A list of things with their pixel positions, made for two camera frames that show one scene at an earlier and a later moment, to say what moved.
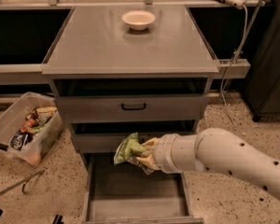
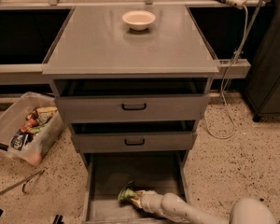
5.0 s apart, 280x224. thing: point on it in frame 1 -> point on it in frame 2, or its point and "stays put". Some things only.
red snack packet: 31,122 stays put
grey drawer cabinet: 141,69 stays put
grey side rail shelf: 239,69 stays put
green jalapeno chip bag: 128,149 -> 126,193
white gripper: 162,154 -> 149,200
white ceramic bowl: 138,20 stays put
